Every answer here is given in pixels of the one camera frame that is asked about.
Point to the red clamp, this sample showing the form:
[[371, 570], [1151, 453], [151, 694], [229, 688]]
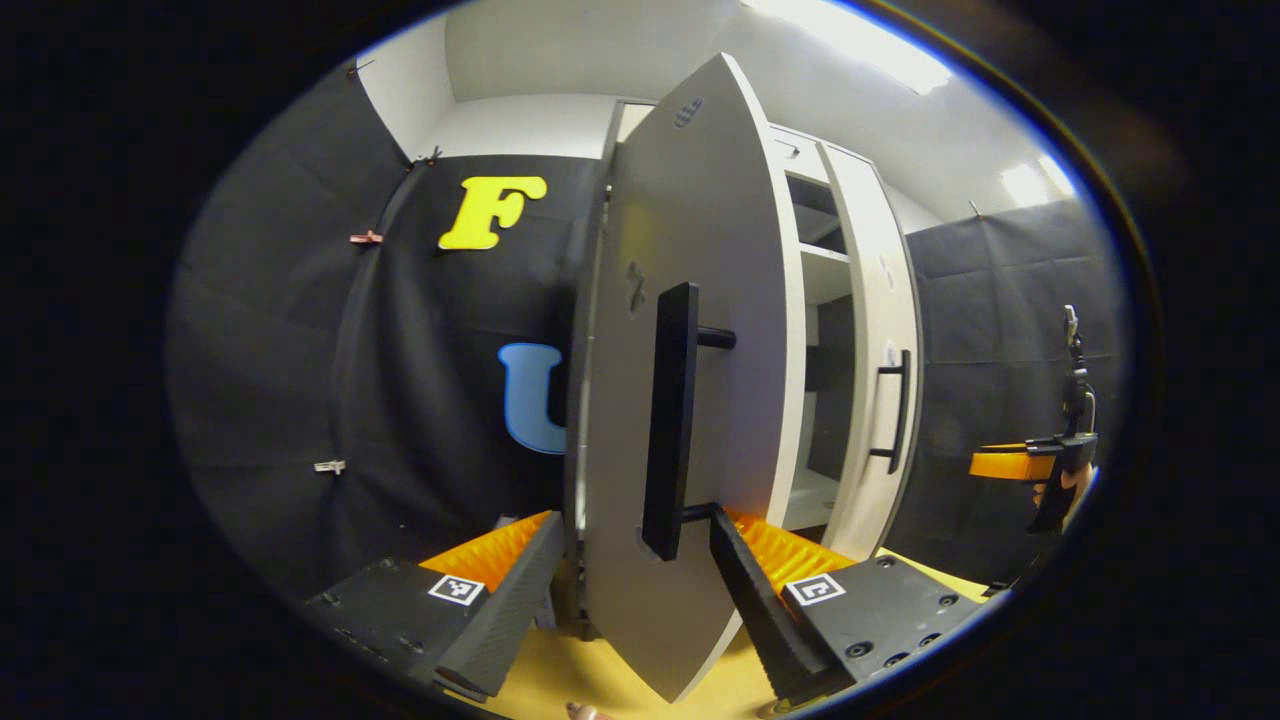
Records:
[[365, 238]]

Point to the ceiling light strip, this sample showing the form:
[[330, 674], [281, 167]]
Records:
[[1030, 183], [860, 45]]

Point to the silver clamp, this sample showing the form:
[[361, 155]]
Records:
[[330, 466]]

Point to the white cabinet door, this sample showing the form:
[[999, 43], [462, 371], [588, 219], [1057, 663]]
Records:
[[700, 220], [870, 300]]

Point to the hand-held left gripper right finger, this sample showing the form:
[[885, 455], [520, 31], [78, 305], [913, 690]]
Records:
[[755, 610]]

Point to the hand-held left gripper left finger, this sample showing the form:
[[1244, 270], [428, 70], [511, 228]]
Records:
[[510, 610]]

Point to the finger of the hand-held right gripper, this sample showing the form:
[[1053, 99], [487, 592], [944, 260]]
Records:
[[1005, 463]]

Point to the white and grey cabinet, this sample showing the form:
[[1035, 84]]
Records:
[[825, 275]]

